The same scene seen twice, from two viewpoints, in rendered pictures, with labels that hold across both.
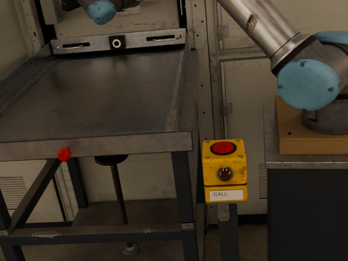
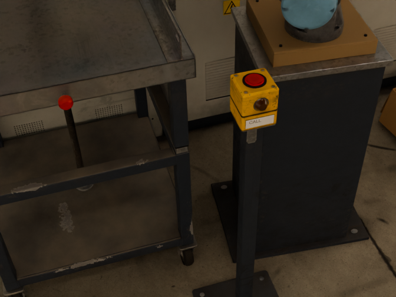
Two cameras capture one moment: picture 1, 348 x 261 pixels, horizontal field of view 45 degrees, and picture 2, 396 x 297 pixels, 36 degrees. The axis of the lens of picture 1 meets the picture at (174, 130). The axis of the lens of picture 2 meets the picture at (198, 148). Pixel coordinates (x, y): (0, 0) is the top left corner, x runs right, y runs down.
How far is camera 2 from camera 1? 0.58 m
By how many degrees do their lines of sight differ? 25
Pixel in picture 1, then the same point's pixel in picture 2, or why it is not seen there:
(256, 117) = (203, 11)
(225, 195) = (258, 122)
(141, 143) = (144, 78)
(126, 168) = not seen: hidden behind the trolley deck
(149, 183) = (79, 103)
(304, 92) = (308, 14)
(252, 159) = (198, 59)
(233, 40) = not seen: outside the picture
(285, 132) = (276, 45)
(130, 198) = (55, 125)
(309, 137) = (300, 48)
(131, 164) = not seen: hidden behind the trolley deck
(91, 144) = (91, 86)
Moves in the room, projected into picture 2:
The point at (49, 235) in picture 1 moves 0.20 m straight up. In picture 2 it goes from (32, 188) to (14, 130)
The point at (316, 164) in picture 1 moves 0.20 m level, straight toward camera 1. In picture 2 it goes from (309, 73) to (324, 126)
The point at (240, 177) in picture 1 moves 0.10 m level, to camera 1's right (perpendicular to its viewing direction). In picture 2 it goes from (273, 104) to (314, 91)
